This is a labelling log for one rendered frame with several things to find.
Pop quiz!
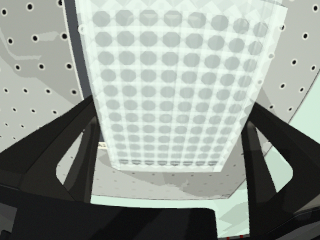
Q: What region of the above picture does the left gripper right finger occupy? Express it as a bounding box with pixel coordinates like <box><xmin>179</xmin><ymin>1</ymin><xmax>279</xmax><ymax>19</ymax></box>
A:
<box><xmin>241</xmin><ymin>102</ymin><xmax>320</xmax><ymax>236</ymax></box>

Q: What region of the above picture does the white well plate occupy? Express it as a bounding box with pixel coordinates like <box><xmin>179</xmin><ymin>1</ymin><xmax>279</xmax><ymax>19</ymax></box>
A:
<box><xmin>75</xmin><ymin>0</ymin><xmax>288</xmax><ymax>172</ymax></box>

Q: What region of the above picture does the dark grey plate nest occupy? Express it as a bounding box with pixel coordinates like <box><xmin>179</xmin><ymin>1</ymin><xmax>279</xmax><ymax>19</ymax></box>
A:
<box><xmin>62</xmin><ymin>0</ymin><xmax>106</xmax><ymax>149</ymax></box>

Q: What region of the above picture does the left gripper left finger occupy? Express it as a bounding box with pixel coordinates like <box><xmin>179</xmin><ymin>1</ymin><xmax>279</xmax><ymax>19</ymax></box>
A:
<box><xmin>0</xmin><ymin>94</ymin><xmax>101</xmax><ymax>203</ymax></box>

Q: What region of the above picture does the grey rectangular base plate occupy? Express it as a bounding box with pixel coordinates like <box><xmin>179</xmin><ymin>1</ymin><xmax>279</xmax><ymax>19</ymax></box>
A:
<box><xmin>0</xmin><ymin>0</ymin><xmax>320</xmax><ymax>200</ymax></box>

